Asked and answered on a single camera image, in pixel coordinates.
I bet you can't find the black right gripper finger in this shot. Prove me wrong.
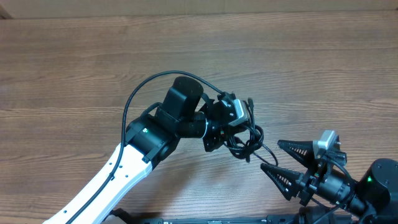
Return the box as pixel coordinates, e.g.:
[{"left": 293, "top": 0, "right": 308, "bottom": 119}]
[
  {"left": 277, "top": 139, "right": 314, "bottom": 168},
  {"left": 261, "top": 163, "right": 303, "bottom": 200}
]

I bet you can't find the thick black USB-C cable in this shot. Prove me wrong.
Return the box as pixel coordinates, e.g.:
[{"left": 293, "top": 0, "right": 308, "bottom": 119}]
[{"left": 223, "top": 98, "right": 265, "bottom": 164}]

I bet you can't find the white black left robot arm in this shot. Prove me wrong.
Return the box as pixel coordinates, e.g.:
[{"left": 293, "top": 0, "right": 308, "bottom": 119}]
[{"left": 47, "top": 75, "right": 249, "bottom": 223}]

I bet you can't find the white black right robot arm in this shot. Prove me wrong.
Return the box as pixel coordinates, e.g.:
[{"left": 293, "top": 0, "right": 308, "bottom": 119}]
[{"left": 261, "top": 139, "right": 397, "bottom": 223}]

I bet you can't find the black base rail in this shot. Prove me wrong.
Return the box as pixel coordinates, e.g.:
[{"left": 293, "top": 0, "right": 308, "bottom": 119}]
[{"left": 108, "top": 207, "right": 355, "bottom": 224}]

